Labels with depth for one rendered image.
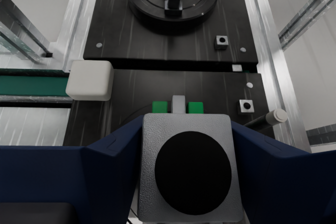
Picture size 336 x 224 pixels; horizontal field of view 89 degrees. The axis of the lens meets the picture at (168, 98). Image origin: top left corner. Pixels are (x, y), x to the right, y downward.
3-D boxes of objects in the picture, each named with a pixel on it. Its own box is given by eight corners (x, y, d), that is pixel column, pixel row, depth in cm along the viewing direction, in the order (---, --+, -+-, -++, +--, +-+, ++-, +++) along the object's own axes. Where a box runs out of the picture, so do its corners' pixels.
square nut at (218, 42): (226, 49, 24) (228, 45, 23) (214, 49, 24) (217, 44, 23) (224, 40, 25) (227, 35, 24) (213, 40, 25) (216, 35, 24)
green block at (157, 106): (165, 128, 18) (167, 115, 13) (154, 128, 18) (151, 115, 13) (165, 117, 18) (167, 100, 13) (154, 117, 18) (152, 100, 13)
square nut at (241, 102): (250, 115, 21) (254, 112, 20) (237, 114, 21) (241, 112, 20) (248, 102, 21) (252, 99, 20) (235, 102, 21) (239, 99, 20)
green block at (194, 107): (192, 129, 18) (204, 116, 13) (181, 129, 18) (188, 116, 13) (192, 118, 18) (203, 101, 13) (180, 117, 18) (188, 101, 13)
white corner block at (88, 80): (114, 106, 22) (105, 94, 19) (79, 105, 22) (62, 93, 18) (118, 75, 24) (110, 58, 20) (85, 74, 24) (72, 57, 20)
